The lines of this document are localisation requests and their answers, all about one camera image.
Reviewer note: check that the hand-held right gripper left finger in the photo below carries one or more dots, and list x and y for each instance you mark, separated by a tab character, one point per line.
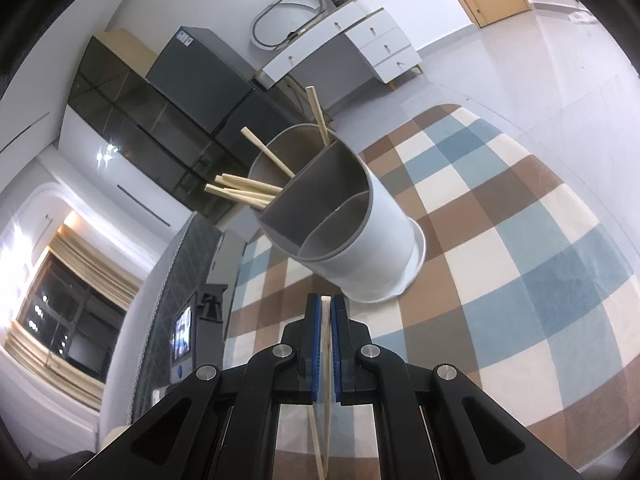
312	350

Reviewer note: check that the bundle of wooden chopsticks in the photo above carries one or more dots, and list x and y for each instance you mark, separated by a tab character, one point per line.
245	183

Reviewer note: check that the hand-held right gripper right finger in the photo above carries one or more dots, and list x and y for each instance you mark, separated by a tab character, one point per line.
339	350

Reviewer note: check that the light wooden chopstick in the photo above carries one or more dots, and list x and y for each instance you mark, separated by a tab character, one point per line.
315	440
326	360

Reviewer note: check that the dark window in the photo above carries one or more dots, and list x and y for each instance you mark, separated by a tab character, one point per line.
75	330

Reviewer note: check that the dark glass door cabinet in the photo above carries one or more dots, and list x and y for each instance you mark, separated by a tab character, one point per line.
125	110

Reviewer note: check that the oval vanity mirror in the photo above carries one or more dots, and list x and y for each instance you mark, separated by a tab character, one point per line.
280	20

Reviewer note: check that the dark grey refrigerator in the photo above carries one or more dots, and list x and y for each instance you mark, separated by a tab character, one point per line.
200	80

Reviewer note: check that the glossy white wardrobe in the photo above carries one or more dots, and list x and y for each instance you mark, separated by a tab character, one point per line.
75	170

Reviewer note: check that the beige curtain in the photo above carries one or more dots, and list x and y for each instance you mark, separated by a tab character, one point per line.
95	270

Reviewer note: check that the white vanity desk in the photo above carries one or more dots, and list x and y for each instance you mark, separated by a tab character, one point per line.
380	35

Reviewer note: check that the phone with lit screen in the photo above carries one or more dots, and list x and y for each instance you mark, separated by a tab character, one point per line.
182	332

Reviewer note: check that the black stand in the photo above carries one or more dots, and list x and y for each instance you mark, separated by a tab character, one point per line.
212	305

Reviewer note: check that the white grey utensil holder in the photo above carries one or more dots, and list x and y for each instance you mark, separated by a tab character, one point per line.
380	240

